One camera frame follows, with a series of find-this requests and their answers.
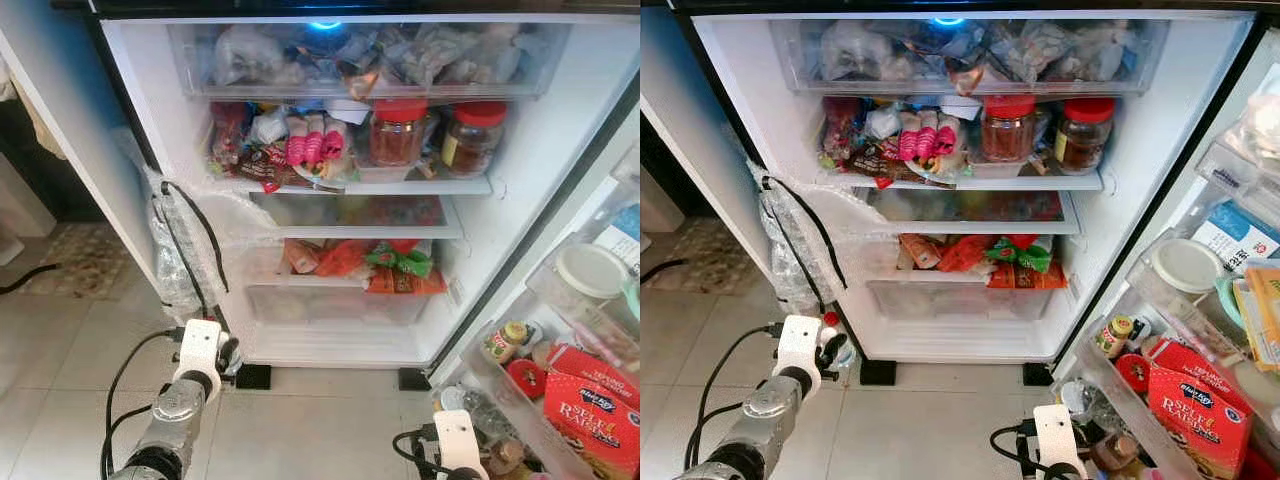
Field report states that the white fridge shelf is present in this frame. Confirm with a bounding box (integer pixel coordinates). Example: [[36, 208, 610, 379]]
[[825, 172, 1104, 191], [215, 178, 494, 196]]

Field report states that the black fridge door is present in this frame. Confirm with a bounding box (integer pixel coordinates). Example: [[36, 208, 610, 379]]
[[1060, 20, 1280, 480], [430, 100, 641, 480]]

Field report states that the clear fridge drawer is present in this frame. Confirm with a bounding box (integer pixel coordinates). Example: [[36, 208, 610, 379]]
[[770, 18, 1169, 96], [168, 22, 571, 99]]

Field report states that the black fridge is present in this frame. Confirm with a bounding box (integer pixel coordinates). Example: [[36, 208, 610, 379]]
[[675, 0, 1266, 389], [90, 0, 641, 393]]

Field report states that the clear bubble wrap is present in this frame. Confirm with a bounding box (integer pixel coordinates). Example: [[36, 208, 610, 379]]
[[757, 165, 851, 313], [148, 170, 236, 316]]

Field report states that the clear crisper drawer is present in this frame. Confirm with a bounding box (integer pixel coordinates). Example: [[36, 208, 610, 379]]
[[865, 235, 1071, 323], [245, 240, 451, 326]]

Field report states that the orange food pack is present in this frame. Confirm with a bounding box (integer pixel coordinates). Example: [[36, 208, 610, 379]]
[[283, 240, 321, 274], [898, 235, 941, 271]]

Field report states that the red plastic bag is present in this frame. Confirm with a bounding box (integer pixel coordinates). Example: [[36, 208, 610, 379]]
[[938, 235, 996, 273], [318, 240, 376, 278]]

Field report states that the brown patterned floor mat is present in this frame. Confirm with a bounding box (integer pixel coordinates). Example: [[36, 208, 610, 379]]
[[660, 218, 766, 296], [25, 222, 136, 301]]

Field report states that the brown food packet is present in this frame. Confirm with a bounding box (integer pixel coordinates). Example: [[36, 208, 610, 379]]
[[845, 145, 916, 186], [232, 148, 301, 191]]

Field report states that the glass crisper cover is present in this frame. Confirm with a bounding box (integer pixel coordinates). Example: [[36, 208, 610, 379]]
[[865, 190, 1083, 236], [250, 193, 466, 241]]

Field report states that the orange red flat pack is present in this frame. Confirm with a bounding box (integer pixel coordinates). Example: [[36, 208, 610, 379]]
[[985, 262, 1068, 291], [365, 268, 448, 296]]

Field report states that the green food bag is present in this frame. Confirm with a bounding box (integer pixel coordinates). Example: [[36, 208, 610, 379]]
[[365, 243, 436, 279], [985, 237, 1054, 274]]

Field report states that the wrapped plate of food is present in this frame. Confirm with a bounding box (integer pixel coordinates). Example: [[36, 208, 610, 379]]
[[908, 150, 973, 183], [295, 155, 361, 186]]

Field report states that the white plastic bag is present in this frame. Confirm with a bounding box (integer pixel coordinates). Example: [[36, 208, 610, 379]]
[[865, 103, 904, 141], [250, 108, 291, 146]]

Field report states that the pink stick pack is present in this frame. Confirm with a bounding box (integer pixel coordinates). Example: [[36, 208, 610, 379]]
[[1165, 310, 1226, 363], [575, 318, 636, 371]]

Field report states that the clear plastic food container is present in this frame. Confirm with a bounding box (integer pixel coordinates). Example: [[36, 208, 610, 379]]
[[355, 160, 416, 184], [967, 156, 1028, 181]]

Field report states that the blue white carton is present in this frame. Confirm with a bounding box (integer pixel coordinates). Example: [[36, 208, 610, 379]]
[[600, 205, 641, 271], [1190, 200, 1280, 276]]

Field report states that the red flour box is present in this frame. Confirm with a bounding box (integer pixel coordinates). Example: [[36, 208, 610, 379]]
[[543, 343, 641, 476], [1145, 338, 1254, 479]]

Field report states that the clear container white lid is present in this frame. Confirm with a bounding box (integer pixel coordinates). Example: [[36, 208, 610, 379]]
[[1150, 238, 1226, 321], [553, 243, 633, 331]]

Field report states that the clear glass bottle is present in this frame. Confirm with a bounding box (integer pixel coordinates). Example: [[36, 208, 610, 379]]
[[462, 390, 506, 436], [1075, 385, 1121, 431]]

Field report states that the clear long door bin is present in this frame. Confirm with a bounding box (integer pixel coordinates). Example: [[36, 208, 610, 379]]
[[460, 320, 641, 480], [1075, 318, 1280, 480]]

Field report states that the yellow lid spread jar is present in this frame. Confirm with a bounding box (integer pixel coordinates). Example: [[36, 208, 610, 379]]
[[482, 320, 529, 366], [1095, 315, 1136, 359]]

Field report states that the full red lid glass jar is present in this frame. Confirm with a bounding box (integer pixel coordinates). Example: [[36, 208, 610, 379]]
[[980, 95, 1038, 164], [370, 98, 429, 168]]

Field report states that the brown small jar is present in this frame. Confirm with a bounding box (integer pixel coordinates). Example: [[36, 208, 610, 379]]
[[1095, 432, 1139, 473], [488, 438, 526, 476]]

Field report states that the round red tin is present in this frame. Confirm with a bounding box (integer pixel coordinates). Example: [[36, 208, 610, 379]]
[[505, 358, 548, 401], [1115, 352, 1153, 394]]

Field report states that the clear bag of frozen food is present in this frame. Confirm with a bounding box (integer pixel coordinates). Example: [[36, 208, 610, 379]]
[[385, 25, 521, 86], [213, 27, 301, 87], [820, 22, 906, 83], [990, 22, 1126, 83]]

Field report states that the half full red lid jar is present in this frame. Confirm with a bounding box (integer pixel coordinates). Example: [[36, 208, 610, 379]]
[[443, 100, 508, 178], [1055, 97, 1117, 174]]

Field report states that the yellow food pack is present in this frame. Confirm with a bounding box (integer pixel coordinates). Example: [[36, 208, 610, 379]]
[[1232, 265, 1280, 376]]

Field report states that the clear small door bin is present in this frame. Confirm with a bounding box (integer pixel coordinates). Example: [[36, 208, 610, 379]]
[[1195, 60, 1280, 211]]

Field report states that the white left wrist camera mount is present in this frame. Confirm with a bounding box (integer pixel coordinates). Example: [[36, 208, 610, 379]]
[[178, 318, 223, 379], [778, 315, 823, 376]]

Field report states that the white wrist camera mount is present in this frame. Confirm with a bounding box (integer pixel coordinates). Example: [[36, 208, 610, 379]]
[[778, 315, 823, 376], [434, 409, 485, 480], [1034, 404, 1086, 480], [178, 318, 223, 379]]

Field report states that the black fridge power cable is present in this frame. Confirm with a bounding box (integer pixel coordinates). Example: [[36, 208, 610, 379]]
[[762, 175, 849, 301], [160, 180, 231, 321]]

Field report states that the black floor cable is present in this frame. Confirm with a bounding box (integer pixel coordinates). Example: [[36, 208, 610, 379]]
[[0, 263, 61, 296], [640, 258, 691, 284]]

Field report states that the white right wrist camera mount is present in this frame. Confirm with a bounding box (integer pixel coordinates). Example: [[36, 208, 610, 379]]
[[1034, 404, 1086, 480], [434, 409, 485, 480]]

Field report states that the white door frame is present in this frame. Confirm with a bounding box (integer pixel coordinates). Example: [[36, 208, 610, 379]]
[[640, 10, 766, 281], [0, 25, 161, 291]]

